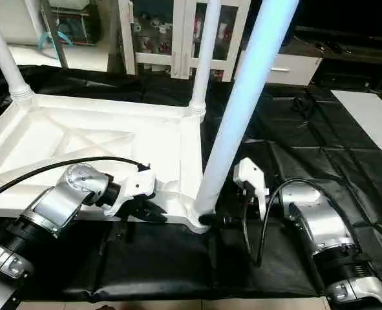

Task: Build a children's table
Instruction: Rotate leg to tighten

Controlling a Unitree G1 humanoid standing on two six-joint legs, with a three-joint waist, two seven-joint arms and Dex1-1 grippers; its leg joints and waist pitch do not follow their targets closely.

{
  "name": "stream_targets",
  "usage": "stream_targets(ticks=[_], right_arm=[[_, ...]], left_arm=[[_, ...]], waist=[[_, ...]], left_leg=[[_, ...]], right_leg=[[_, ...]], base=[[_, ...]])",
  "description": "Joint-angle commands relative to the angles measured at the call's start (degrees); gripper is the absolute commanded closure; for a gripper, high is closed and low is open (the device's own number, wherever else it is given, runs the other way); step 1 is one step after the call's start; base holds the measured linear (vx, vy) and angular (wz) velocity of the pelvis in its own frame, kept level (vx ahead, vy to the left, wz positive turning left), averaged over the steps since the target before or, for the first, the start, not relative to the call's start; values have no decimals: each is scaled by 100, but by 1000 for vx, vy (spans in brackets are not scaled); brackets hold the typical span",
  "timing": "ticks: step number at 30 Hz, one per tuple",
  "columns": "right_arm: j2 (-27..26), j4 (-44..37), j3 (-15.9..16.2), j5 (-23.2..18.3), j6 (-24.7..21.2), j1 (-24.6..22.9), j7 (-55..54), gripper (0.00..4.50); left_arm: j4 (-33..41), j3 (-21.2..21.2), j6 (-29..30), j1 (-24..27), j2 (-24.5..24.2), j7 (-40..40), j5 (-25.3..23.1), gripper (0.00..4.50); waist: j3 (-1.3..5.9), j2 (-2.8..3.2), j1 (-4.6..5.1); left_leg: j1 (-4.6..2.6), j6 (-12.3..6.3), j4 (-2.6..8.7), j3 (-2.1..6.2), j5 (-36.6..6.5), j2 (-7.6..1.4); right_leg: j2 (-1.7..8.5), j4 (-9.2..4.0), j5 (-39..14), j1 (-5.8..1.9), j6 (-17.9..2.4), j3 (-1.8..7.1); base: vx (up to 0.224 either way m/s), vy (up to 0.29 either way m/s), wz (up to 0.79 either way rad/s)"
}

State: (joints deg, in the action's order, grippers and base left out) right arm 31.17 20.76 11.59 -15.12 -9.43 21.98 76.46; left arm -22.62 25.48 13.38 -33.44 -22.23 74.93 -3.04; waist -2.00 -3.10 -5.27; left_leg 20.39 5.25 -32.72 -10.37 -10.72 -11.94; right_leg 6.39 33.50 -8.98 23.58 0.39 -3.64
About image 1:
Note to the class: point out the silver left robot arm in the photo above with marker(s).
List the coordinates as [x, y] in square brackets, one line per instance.
[61, 200]

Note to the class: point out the white flat board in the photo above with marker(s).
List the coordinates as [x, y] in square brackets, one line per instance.
[371, 119]

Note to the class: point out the black work mat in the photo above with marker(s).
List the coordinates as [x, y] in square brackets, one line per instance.
[171, 258]

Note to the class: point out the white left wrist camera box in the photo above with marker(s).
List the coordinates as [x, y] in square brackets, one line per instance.
[136, 187]

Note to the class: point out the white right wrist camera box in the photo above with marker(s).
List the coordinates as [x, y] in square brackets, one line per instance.
[252, 177]

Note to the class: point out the dark low sideboard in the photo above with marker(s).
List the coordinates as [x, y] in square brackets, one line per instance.
[352, 29]

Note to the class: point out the light blue stand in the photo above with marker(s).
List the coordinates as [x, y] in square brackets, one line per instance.
[56, 37]

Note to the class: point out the white drawer unit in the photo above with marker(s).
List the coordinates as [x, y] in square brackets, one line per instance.
[294, 70]

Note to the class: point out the white glass door cabinet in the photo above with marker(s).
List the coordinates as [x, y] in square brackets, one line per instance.
[178, 32]

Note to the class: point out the white plastic table top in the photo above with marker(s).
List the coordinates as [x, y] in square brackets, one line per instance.
[81, 129]

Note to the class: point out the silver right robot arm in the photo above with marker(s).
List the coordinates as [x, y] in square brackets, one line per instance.
[320, 223]

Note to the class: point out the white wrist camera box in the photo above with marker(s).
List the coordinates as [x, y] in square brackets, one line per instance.
[252, 177]
[136, 187]

